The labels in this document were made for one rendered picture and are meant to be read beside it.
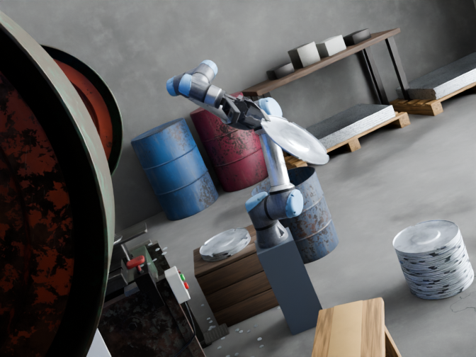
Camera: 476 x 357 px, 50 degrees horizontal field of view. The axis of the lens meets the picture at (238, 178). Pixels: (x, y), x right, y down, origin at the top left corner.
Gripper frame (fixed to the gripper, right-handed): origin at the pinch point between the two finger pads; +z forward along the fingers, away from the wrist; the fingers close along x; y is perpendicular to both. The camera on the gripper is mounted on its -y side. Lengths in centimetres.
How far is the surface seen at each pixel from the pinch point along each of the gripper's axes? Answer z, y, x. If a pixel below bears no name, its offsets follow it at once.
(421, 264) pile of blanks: 85, 22, 36
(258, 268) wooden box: 25, 50, 87
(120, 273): -29, -16, 76
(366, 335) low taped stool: 59, -39, 41
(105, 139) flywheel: -69, 39, 51
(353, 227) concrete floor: 75, 121, 72
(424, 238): 84, 33, 28
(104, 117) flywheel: -73, 41, 41
